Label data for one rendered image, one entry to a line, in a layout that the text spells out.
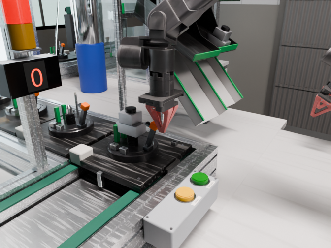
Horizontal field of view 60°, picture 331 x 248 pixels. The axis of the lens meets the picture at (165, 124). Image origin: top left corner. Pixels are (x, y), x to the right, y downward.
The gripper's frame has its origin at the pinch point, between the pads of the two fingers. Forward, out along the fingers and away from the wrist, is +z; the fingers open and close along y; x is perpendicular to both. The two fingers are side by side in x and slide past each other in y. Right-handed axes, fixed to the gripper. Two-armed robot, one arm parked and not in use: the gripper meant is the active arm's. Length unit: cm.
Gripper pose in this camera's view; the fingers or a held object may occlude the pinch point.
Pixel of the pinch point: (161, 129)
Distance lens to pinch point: 70.3
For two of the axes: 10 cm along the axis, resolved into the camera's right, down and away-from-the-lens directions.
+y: -5.5, 3.2, -7.7
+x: 8.4, 2.1, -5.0
